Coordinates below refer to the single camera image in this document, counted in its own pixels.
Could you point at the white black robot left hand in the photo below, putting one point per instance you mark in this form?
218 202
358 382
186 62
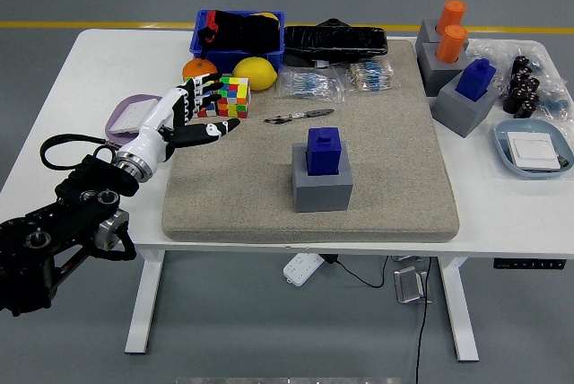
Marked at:
152 133

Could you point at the blue square seal stamp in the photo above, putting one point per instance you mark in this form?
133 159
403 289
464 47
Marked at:
325 150
475 81

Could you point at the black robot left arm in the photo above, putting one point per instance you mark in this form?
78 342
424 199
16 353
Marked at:
72 186

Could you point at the grey square seal holder block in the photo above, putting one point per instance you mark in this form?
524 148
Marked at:
320 195
457 112

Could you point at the grey round seal holder block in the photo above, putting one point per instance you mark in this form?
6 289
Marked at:
426 34
437 74

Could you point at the orange round seal stamp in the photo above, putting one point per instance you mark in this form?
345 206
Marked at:
452 14
450 45

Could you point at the purple plastic tray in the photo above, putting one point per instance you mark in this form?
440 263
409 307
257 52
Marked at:
117 110

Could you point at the orange fruit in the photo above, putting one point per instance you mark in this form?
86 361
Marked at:
197 69

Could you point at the blue plastic bin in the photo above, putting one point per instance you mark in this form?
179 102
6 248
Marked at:
215 58

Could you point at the yellow lemon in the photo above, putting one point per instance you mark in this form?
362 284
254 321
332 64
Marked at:
253 72

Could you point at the black cloth bag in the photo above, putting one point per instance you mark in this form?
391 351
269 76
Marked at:
246 34

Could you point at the clear bag of blue resistors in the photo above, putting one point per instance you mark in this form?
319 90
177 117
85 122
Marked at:
309 85

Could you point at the yellow item in bin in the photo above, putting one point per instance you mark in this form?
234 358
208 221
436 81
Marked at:
266 14

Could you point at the white table leg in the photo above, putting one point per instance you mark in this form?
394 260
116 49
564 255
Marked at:
459 312
143 303

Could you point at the white power strip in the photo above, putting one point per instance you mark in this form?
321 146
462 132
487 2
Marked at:
300 269

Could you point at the black wrapped keyboard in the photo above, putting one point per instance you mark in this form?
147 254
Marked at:
336 41

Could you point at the clear bag of mixed resistors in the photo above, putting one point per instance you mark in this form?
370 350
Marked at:
370 75

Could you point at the grey-brown table mat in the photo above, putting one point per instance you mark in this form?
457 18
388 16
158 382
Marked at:
381 155

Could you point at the clear empty plastic bag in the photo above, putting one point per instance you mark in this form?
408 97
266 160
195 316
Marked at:
493 49

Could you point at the light blue plastic tray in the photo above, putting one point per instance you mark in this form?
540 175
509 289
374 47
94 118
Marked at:
529 126

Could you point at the black table control panel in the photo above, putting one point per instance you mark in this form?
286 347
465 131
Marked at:
529 264

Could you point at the clear bag of blue parts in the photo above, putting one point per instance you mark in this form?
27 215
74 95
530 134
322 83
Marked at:
556 106

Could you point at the small grey connector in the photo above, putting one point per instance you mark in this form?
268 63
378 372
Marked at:
561 159

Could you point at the white wall switch panel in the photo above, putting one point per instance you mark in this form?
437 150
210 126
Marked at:
533 150
130 117

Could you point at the silver metal bracket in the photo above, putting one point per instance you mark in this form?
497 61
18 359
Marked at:
408 287
406 259

